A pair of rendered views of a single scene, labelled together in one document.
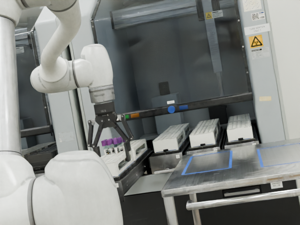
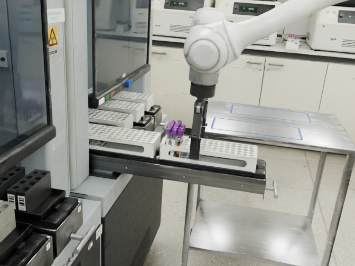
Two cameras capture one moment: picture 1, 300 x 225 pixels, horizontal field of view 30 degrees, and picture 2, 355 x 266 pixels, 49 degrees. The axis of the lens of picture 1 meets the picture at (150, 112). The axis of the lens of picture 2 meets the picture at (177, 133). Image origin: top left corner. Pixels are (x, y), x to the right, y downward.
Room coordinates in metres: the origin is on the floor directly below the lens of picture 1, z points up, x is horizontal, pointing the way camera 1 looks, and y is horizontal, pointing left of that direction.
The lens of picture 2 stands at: (2.09, 1.29, 1.32)
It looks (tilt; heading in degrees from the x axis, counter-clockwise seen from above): 21 degrees down; 270
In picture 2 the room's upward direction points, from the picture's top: 4 degrees clockwise
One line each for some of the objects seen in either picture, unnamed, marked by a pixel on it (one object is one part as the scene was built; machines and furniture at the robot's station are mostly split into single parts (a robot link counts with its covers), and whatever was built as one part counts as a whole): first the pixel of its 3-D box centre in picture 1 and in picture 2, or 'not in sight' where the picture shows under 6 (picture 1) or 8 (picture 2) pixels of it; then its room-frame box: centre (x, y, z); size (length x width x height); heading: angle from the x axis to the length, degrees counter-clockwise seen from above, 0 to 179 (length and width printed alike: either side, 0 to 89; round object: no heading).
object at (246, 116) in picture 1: (239, 123); not in sight; (2.68, -0.42, 0.83); 0.30 x 0.10 x 0.06; 170
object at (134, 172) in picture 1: (122, 172); (165, 163); (2.13, 0.14, 0.78); 0.73 x 0.14 x 0.09; 170
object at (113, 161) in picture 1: (112, 165); (208, 154); (1.99, 0.17, 0.83); 0.30 x 0.10 x 0.06; 170
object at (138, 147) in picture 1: (129, 152); (113, 140); (2.30, 0.11, 0.83); 0.30 x 0.10 x 0.06; 170
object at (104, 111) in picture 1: (106, 114); (202, 97); (2.03, 0.16, 1.01); 0.08 x 0.07 x 0.09; 80
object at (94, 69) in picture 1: (93, 66); (207, 36); (2.03, 0.17, 1.20); 0.13 x 0.11 x 0.16; 85
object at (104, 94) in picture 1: (102, 95); (204, 73); (2.03, 0.16, 1.09); 0.09 x 0.09 x 0.06
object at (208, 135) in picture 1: (204, 136); (106, 110); (2.39, -0.21, 0.83); 0.30 x 0.10 x 0.06; 170
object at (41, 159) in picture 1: (41, 160); (35, 192); (2.42, 0.50, 0.85); 0.12 x 0.02 x 0.06; 80
